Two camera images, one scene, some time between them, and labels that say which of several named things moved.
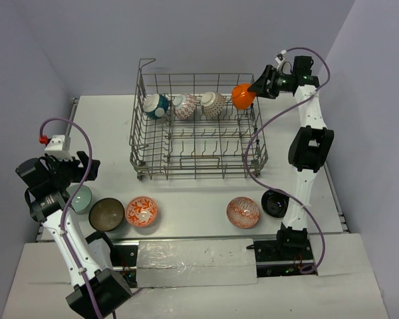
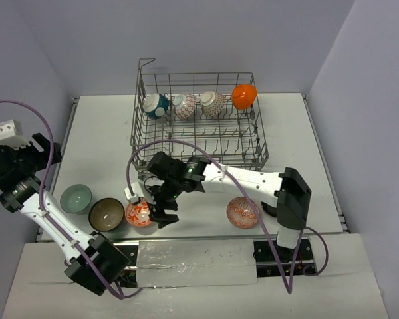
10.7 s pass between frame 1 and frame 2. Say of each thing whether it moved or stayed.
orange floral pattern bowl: stayed
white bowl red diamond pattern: stayed
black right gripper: moved
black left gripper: moved
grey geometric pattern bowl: stayed
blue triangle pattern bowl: stayed
